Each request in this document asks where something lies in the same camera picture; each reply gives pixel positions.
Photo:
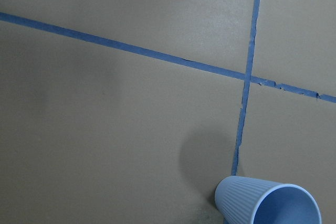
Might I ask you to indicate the blue ribbed plastic cup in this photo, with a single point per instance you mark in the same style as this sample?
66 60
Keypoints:
249 200

